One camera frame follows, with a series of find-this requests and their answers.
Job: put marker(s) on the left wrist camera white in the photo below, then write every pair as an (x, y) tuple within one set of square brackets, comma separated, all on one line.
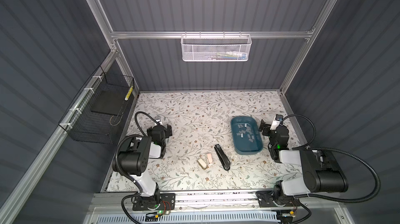
[(158, 120)]

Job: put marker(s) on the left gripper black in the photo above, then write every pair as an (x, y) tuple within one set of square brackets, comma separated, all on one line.
[(167, 130)]

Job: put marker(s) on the black foam pad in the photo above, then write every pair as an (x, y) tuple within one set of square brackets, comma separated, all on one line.
[(109, 103)]

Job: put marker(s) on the staple strips in tray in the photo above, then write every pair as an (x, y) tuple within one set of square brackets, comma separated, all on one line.
[(245, 130)]

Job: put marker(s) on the yellow marker pen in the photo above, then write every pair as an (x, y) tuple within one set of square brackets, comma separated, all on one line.
[(128, 94)]

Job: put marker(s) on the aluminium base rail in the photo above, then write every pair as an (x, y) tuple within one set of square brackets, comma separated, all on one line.
[(185, 201)]

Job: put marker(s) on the pens in white basket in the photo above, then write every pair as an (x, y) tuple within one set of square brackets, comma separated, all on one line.
[(230, 56)]

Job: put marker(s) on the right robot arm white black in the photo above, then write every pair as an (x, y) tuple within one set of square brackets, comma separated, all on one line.
[(320, 170)]

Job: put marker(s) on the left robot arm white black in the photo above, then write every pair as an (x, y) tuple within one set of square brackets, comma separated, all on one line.
[(131, 160)]

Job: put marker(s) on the teal plastic tray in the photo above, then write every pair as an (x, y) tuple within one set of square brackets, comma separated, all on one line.
[(242, 145)]

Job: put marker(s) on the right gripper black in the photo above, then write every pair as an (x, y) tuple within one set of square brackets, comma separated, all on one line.
[(265, 129)]

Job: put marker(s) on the black wire basket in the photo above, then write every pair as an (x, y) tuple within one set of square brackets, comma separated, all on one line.
[(82, 125)]

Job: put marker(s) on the black stapler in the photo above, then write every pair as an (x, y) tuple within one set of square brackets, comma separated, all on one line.
[(226, 164)]

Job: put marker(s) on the white wire mesh basket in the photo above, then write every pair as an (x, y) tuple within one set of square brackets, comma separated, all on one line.
[(199, 47)]

